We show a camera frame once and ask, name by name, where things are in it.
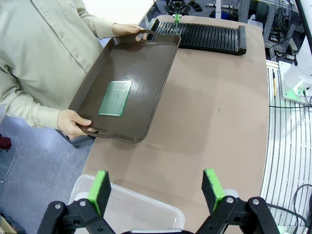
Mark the person's right hand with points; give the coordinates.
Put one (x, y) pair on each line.
(70, 124)

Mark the clear plastic storage box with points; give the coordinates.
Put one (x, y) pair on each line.
(136, 214)

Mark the white slatted robot platform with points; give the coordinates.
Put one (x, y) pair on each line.
(285, 151)

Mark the black slotted PCB rack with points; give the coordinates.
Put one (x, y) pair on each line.
(209, 37)

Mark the green PCB board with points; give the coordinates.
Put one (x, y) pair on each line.
(114, 98)
(177, 26)

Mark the yellow black pen tool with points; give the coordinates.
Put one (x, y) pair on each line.
(274, 84)

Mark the person's torso beige shirt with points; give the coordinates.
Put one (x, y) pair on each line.
(48, 36)

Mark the person's left hand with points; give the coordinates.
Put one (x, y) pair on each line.
(126, 29)

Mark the person's right forearm beige sleeve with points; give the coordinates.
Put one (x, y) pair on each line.
(29, 104)

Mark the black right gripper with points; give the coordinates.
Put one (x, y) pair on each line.
(177, 2)

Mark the grey metal table leg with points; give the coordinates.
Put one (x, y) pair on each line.
(78, 141)

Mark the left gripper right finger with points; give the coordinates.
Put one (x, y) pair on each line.
(214, 192)

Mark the person's left forearm beige sleeve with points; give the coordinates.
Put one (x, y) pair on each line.
(97, 24)

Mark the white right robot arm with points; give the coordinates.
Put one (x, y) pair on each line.
(302, 61)

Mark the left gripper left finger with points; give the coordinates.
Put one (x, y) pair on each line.
(97, 195)

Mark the dark brown plastic tray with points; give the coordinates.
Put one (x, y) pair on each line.
(141, 85)

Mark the chair with red clothes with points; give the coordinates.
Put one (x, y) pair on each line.
(5, 143)

